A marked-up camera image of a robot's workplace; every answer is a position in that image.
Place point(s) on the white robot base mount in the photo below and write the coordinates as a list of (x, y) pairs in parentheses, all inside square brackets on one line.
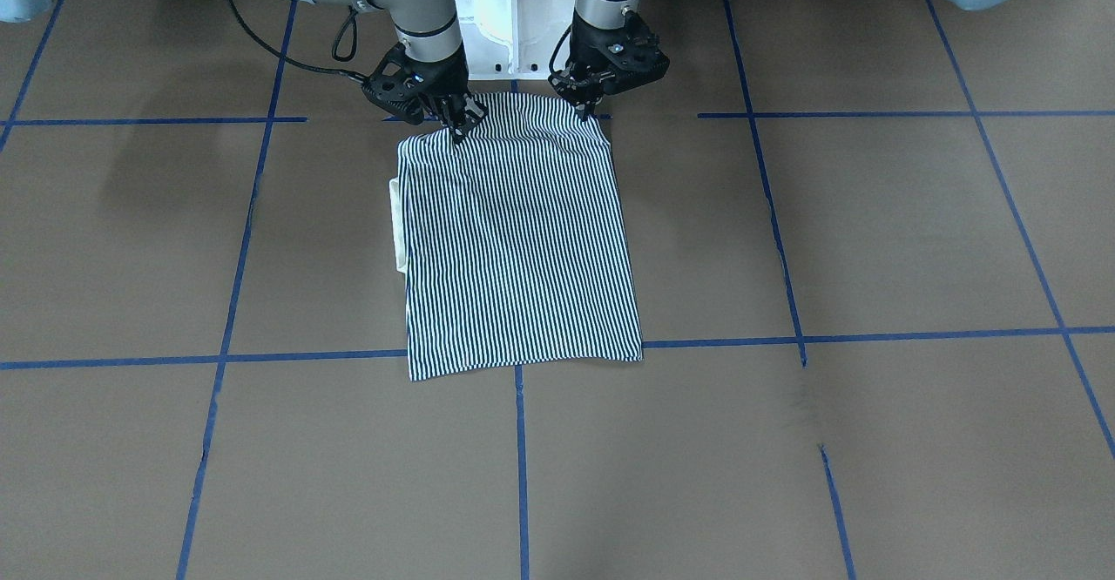
[(513, 39)]

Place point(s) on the navy white striped polo shirt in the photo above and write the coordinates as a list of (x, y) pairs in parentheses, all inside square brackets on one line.
[(512, 243)]

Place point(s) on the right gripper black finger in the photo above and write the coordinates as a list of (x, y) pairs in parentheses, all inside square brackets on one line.
[(462, 123)]

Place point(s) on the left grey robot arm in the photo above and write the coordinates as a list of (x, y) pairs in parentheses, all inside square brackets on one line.
[(666, 53)]

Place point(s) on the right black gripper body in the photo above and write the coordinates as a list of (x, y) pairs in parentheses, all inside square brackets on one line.
[(445, 80)]

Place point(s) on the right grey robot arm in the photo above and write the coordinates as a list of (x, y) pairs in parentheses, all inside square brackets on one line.
[(429, 29)]

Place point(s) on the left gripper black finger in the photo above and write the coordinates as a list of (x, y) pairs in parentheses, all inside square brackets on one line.
[(586, 107)]

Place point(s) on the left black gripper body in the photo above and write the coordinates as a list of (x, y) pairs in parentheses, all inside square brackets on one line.
[(585, 63)]

